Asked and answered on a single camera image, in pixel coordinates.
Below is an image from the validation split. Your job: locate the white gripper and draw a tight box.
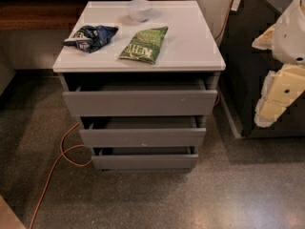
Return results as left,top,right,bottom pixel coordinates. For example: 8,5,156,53
252,0,305,128

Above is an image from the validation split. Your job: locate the grey bottom drawer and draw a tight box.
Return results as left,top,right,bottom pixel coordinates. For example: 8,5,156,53
91,147,198,170

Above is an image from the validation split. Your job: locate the grey drawer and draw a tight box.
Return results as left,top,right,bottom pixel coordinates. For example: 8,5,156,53
63,79,217,116
79,116,206,148
91,147,198,170

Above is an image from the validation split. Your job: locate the grey middle drawer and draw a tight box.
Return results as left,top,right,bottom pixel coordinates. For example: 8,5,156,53
79,116,206,148

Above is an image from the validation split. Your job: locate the grey three-drawer cabinet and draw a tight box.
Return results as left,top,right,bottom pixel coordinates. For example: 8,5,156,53
51,0,227,172

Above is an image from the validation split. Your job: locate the grey top drawer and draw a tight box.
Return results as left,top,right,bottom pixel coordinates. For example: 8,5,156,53
63,79,217,116

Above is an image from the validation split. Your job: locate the dark grey bin cabinet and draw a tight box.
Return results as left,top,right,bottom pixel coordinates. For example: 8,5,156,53
219,0,305,138

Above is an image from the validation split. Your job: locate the green chip bag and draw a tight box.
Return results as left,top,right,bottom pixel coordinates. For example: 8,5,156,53
119,27,168,64

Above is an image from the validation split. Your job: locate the white bowl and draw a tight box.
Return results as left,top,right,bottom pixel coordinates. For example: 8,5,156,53
128,0,153,22

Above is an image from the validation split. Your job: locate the blue chip bag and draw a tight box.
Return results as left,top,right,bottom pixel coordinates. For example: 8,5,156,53
63,25,118,53

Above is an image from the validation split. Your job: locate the wooden bench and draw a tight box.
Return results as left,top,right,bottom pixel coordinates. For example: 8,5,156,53
0,0,181,31

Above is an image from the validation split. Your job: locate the white cable tag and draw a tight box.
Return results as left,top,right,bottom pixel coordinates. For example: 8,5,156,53
231,0,241,11

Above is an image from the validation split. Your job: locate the orange cable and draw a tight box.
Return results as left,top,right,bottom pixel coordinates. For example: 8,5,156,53
28,121,93,229

